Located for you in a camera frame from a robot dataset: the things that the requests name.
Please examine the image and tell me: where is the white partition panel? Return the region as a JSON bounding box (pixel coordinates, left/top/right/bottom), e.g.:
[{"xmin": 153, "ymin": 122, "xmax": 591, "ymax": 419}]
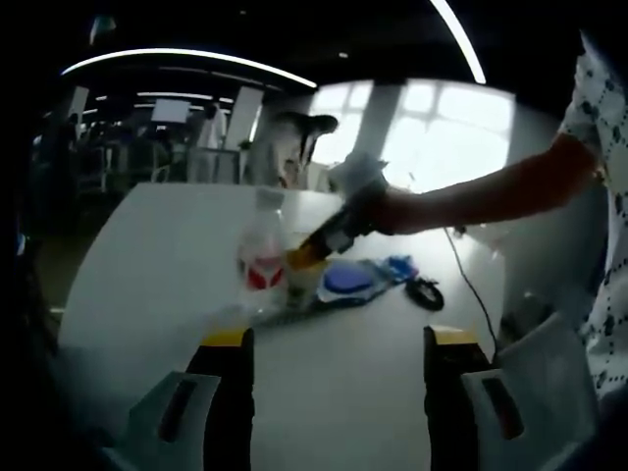
[{"xmin": 234, "ymin": 86, "xmax": 264, "ymax": 148}]

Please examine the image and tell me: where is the long ceiling light strip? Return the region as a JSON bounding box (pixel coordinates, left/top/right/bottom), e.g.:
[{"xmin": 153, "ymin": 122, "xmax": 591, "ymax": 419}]
[
  {"xmin": 60, "ymin": 47, "xmax": 318, "ymax": 90},
  {"xmin": 428, "ymin": 0, "xmax": 488, "ymax": 85}
]

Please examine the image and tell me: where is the blue flowered tissue pack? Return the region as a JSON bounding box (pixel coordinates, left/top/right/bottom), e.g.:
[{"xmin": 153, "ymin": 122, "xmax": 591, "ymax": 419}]
[{"xmin": 382, "ymin": 254, "xmax": 419, "ymax": 285}]

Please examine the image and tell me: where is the white tabletop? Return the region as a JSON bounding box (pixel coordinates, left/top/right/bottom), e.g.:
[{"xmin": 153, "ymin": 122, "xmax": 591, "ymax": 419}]
[{"xmin": 58, "ymin": 182, "xmax": 509, "ymax": 471}]

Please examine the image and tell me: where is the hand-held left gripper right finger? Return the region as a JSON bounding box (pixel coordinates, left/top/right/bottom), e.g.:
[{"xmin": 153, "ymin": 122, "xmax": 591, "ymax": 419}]
[{"xmin": 424, "ymin": 324, "xmax": 529, "ymax": 471}]

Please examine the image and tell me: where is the computer monitor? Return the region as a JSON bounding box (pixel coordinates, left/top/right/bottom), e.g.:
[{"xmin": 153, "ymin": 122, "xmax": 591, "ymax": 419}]
[{"xmin": 150, "ymin": 99, "xmax": 190, "ymax": 124}]

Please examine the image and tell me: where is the clear package with blue pad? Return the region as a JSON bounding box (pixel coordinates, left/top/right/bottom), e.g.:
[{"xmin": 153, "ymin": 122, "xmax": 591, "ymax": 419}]
[{"xmin": 316, "ymin": 259, "xmax": 394, "ymax": 306}]

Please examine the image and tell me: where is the black cable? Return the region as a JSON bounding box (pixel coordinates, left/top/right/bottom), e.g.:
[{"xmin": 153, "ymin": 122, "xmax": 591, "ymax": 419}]
[
  {"xmin": 404, "ymin": 278, "xmax": 445, "ymax": 312},
  {"xmin": 444, "ymin": 226, "xmax": 502, "ymax": 355}
]

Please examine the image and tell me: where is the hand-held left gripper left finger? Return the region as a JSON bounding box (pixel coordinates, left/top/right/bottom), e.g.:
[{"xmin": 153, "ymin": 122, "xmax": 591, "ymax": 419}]
[{"xmin": 128, "ymin": 328, "xmax": 255, "ymax": 471}]

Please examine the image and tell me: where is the white paper cup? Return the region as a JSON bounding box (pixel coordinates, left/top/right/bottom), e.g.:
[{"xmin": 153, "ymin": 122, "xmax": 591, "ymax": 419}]
[{"xmin": 287, "ymin": 254, "xmax": 329, "ymax": 306}]

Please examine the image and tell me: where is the clear plastic water bottle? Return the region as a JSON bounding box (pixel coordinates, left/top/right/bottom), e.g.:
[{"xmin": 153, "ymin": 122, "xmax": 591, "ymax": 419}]
[{"xmin": 235, "ymin": 187, "xmax": 289, "ymax": 316}]

